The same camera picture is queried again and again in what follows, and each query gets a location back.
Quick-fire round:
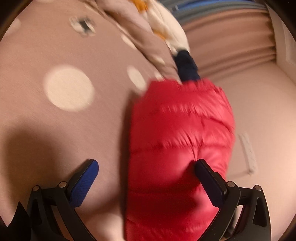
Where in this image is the blue-grey curtain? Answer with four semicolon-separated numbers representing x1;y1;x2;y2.
159;0;267;25

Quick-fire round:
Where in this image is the navy cloth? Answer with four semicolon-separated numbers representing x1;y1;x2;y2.
173;50;201;83

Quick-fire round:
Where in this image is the white and orange fleece garment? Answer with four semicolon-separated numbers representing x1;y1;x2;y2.
128;0;190;55

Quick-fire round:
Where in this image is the polka dot deer bedspread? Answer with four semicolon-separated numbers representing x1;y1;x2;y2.
0;0;185;241

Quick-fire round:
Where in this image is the pink curtain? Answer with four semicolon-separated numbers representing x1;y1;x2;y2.
181;9;279;73

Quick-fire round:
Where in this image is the grey quilt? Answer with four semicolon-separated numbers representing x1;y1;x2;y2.
85;0;183;81

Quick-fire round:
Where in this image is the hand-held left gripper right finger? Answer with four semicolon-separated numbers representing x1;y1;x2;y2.
194;159;271;241

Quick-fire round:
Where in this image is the pink-red down jacket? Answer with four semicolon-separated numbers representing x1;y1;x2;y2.
125;77;236;241

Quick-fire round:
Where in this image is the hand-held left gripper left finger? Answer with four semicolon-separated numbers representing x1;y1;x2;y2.
26;159;100;241

